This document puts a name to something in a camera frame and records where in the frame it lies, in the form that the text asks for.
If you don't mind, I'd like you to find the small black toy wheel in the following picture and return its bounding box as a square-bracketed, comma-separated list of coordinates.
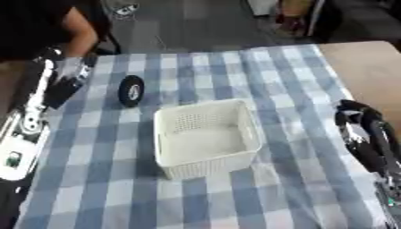
[117, 74, 148, 108]

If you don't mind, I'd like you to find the white perforated plastic basket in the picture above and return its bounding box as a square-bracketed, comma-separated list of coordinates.
[151, 98, 265, 181]

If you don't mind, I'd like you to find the person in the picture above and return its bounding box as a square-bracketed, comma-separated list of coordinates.
[0, 0, 113, 63]

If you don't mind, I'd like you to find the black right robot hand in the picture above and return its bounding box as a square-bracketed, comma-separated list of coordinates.
[333, 99, 401, 174]

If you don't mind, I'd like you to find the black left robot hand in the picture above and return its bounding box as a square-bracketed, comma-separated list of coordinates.
[40, 47, 100, 110]

